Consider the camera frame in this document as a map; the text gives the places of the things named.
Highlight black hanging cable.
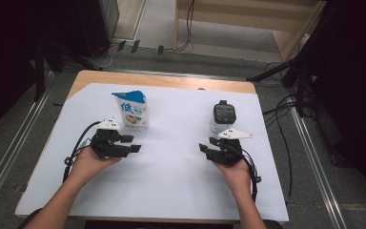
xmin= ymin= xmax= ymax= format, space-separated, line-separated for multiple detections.
xmin=174 ymin=0 xmax=195 ymax=52

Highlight hand-held gripper cable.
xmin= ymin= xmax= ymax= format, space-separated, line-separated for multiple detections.
xmin=240 ymin=147 xmax=262 ymax=203
xmin=62 ymin=120 xmax=103 ymax=184

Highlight wooden table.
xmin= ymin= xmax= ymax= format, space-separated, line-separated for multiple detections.
xmin=14 ymin=70 xmax=290 ymax=225

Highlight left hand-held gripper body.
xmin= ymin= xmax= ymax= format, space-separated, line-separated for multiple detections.
xmin=90 ymin=117 xmax=132 ymax=159

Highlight white floor cable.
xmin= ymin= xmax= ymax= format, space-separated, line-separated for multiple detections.
xmin=87 ymin=44 xmax=118 ymax=70

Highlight black floor cables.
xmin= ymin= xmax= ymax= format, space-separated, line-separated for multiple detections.
xmin=261 ymin=61 xmax=299 ymax=204

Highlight person's right hand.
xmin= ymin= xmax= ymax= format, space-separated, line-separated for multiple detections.
xmin=213 ymin=157 xmax=252 ymax=196

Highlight white paper sheet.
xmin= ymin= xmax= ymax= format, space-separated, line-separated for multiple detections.
xmin=14 ymin=82 xmax=290 ymax=222

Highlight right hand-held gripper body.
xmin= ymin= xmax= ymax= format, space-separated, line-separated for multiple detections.
xmin=204 ymin=128 xmax=254 ymax=166

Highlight light wooden shelf unit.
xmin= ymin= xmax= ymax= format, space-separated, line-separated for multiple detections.
xmin=173 ymin=0 xmax=327 ymax=61

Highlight left hand-held gripper cable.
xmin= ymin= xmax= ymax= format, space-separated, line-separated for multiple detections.
xmin=62 ymin=120 xmax=103 ymax=184

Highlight right hand-held gripper cable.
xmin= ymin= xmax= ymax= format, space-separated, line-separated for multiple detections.
xmin=240 ymin=147 xmax=262 ymax=203

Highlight clear jar with black lid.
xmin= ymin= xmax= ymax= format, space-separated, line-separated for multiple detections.
xmin=210 ymin=99 xmax=237 ymax=135

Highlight black tripod stand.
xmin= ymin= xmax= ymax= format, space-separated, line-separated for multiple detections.
xmin=246 ymin=31 xmax=332 ymax=118

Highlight black stand with dark curtain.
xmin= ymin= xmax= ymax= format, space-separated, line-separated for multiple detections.
xmin=0 ymin=0 xmax=109 ymax=141

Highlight metal floor rail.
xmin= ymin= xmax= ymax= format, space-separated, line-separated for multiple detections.
xmin=0 ymin=71 xmax=55 ymax=220
xmin=285 ymin=92 xmax=347 ymax=229

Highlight person's left hand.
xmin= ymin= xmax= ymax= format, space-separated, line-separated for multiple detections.
xmin=66 ymin=146 xmax=122 ymax=189

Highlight white and blue pouch bag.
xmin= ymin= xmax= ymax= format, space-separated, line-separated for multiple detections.
xmin=111 ymin=90 xmax=150 ymax=130

